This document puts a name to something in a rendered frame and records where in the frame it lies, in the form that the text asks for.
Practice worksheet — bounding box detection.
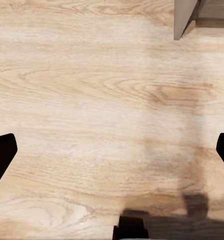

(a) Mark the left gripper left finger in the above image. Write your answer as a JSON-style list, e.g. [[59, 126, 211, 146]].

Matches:
[[0, 133, 18, 180]]

